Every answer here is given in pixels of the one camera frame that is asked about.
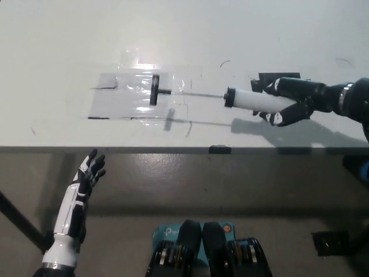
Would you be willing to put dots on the small black tape strip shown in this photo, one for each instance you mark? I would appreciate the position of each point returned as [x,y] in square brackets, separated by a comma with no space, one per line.
[219,149]

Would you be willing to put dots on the black floor tape square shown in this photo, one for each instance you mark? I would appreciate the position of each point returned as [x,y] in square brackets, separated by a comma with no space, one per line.
[328,243]

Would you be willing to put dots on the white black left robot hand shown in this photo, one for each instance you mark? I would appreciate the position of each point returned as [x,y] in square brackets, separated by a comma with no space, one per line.
[67,213]

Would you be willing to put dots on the black diagonal pole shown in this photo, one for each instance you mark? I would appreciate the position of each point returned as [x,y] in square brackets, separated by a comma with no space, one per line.
[20,219]

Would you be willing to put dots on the black and blue object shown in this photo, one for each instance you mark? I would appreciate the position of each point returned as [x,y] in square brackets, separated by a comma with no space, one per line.
[357,170]

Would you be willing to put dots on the teal TP-Link box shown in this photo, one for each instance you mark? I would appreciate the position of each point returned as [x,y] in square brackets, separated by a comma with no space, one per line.
[165,232]

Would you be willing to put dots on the black tape patch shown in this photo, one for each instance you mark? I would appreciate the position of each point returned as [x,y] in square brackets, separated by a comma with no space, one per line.
[266,78]

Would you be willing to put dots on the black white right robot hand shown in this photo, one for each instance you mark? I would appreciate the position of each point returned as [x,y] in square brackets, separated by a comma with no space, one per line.
[311,95]

